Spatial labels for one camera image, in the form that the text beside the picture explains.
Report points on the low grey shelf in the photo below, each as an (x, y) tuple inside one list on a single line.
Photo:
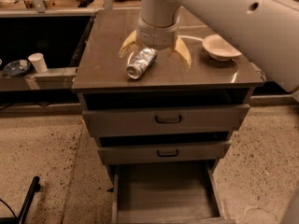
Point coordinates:
[(53, 79)]

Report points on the black bar on floor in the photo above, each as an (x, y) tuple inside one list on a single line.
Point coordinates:
[(20, 218)]

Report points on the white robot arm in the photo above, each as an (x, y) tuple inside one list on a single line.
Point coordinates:
[(266, 32)]

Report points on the white paper cup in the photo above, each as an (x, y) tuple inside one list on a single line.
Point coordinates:
[(37, 60)]

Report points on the grey drawer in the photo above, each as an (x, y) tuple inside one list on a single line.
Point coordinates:
[(166, 193), (164, 152), (170, 120)]

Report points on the grey drawer cabinet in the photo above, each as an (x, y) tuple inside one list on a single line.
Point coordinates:
[(101, 82)]

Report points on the bottom grey drawer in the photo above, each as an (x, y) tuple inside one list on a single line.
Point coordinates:
[(166, 193)]

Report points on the middle grey drawer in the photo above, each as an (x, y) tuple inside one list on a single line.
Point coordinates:
[(164, 152)]

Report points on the top grey drawer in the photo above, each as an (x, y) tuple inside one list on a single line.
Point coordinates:
[(170, 120)]

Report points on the white bowl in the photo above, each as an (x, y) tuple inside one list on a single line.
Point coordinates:
[(219, 49)]

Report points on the dark plate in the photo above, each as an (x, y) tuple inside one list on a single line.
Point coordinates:
[(17, 68)]

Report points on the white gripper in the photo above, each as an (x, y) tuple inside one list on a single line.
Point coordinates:
[(157, 34)]

